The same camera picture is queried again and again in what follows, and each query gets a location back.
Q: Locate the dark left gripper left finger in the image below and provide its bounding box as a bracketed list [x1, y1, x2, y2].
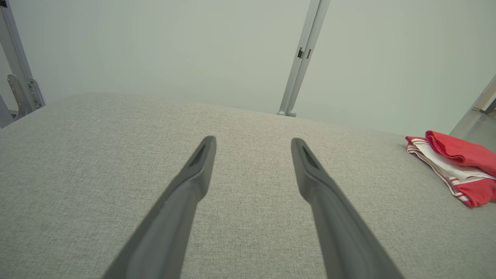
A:
[102, 135, 217, 279]

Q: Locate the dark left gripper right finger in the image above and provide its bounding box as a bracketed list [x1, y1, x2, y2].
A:
[291, 138, 403, 279]

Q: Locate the red Bulls 23 jersey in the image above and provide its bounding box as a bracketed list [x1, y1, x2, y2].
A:
[405, 131, 496, 208]

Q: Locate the grey slanted frame post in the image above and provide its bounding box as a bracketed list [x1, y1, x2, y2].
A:
[449, 76, 496, 136]

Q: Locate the grey metal frame with bracket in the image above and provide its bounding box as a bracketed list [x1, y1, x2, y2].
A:
[0, 0, 46, 128]

